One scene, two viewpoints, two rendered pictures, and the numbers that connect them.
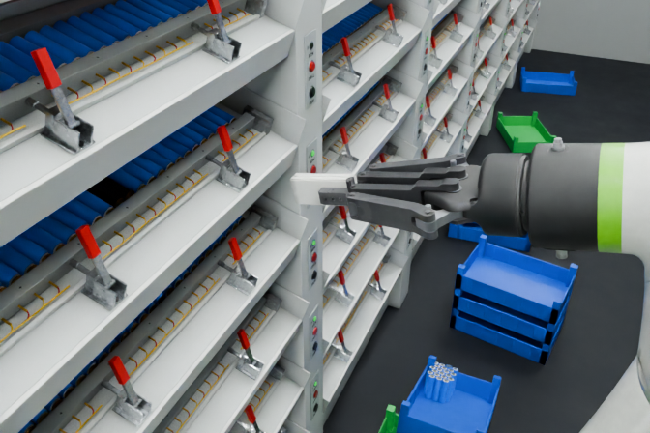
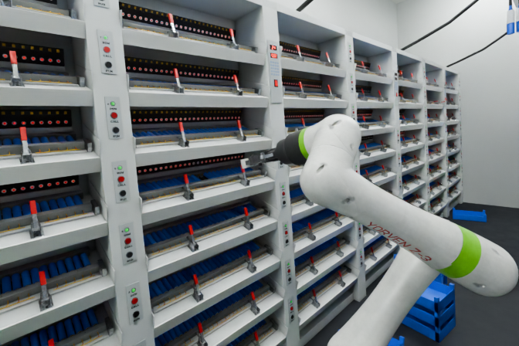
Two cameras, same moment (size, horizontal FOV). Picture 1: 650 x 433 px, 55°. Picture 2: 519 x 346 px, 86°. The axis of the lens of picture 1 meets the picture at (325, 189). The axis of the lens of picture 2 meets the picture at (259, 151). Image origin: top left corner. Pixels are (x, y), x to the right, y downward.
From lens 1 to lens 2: 0.54 m
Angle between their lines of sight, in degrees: 35
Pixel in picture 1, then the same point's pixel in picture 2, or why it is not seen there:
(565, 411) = not seen: outside the picture
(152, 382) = (203, 243)
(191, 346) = (221, 238)
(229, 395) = (240, 275)
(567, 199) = (292, 140)
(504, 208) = (280, 149)
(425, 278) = not seen: hidden behind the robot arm
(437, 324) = not seen: hidden behind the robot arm
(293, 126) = (273, 173)
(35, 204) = (168, 155)
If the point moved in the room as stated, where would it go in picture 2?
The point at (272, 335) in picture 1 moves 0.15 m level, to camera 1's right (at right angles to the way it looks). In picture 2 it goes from (266, 262) to (297, 266)
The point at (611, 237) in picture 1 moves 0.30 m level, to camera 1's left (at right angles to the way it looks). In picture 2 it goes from (303, 149) to (203, 154)
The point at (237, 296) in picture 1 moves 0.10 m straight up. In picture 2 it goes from (245, 229) to (242, 206)
